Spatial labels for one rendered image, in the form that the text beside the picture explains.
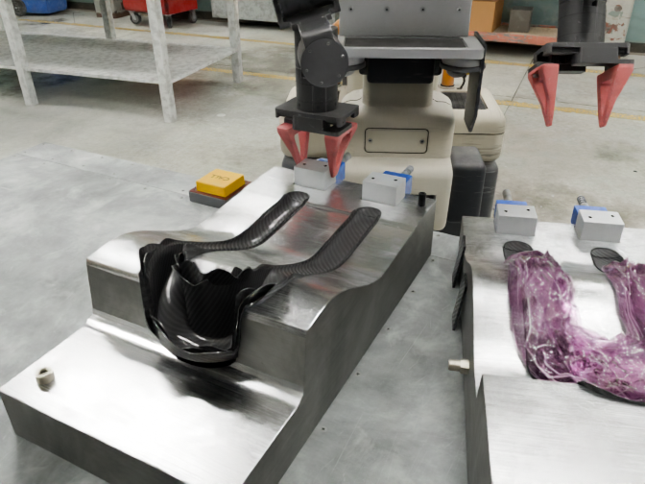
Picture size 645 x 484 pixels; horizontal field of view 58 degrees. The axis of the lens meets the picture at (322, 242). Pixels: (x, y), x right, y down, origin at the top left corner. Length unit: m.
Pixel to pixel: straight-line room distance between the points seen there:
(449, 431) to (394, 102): 0.71
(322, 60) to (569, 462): 0.49
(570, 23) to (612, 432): 0.53
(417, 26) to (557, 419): 0.74
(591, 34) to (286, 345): 0.55
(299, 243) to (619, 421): 0.40
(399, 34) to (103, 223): 0.59
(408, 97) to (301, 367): 0.73
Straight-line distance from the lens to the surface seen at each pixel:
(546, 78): 0.81
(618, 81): 0.85
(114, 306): 0.65
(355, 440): 0.60
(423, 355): 0.69
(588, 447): 0.48
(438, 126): 1.14
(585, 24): 0.84
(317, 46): 0.71
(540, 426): 0.49
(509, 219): 0.82
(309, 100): 0.80
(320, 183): 0.84
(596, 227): 0.85
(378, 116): 1.14
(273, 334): 0.53
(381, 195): 0.80
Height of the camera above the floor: 1.25
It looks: 31 degrees down
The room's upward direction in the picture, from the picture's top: 1 degrees counter-clockwise
